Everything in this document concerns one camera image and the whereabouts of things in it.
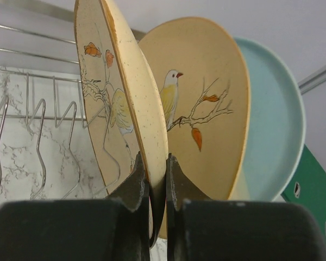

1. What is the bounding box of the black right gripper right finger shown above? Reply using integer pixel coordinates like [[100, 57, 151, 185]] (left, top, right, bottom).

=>
[[166, 155, 326, 260]]

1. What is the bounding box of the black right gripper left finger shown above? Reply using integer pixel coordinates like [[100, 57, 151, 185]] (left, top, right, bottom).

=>
[[0, 154, 150, 260]]

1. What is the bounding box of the beige bird plate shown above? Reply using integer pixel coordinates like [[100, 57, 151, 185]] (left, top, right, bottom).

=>
[[139, 17, 250, 200], [74, 1, 168, 244]]

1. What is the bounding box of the metal wire dish rack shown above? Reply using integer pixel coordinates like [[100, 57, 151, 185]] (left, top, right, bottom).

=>
[[0, 0, 150, 207]]

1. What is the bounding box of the blue and beige plate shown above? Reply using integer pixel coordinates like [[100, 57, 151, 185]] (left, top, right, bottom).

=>
[[231, 37, 306, 201]]

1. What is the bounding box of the green ring binder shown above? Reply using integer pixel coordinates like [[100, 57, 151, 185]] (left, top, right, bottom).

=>
[[282, 146, 326, 242]]

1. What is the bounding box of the right aluminium frame post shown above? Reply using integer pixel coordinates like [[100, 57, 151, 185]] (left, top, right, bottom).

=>
[[298, 65, 326, 95]]

